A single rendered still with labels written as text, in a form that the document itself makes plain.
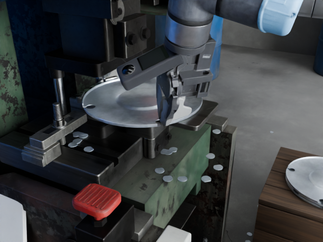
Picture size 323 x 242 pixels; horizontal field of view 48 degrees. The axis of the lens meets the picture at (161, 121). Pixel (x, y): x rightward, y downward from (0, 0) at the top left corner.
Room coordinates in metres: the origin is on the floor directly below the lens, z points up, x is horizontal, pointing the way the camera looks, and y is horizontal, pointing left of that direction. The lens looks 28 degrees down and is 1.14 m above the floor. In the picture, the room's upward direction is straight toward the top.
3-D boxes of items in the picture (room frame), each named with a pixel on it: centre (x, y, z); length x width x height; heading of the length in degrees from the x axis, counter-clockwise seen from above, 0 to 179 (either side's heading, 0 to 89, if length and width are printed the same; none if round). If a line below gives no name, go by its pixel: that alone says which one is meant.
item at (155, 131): (0.78, 0.00, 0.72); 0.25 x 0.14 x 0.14; 63
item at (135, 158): (0.86, 0.16, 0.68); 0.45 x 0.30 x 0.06; 153
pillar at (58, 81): (0.82, 0.25, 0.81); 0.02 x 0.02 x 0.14
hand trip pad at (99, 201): (0.46, 0.11, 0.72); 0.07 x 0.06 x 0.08; 63
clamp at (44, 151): (0.71, 0.24, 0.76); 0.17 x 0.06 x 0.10; 153
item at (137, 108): (0.80, 0.05, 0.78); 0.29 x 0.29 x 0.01
